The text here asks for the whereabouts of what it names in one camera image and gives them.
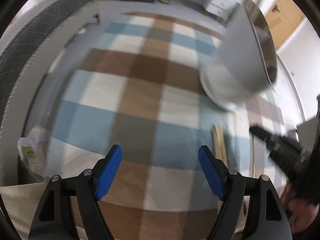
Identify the clear plastic bag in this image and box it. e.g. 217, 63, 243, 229
17, 126, 50, 182

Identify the person's right hand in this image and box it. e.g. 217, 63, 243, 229
280, 184, 319, 233

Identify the grey white utensil holder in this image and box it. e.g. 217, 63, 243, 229
199, 0, 277, 111

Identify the grey mattress bed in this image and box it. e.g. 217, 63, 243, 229
1, 0, 99, 186

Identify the yellow wooden door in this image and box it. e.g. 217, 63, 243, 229
265, 0, 305, 50

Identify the plaid checkered tablecloth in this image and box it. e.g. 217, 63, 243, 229
47, 12, 286, 239

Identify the wooden chopstick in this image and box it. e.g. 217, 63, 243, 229
215, 124, 228, 167
211, 125, 225, 213

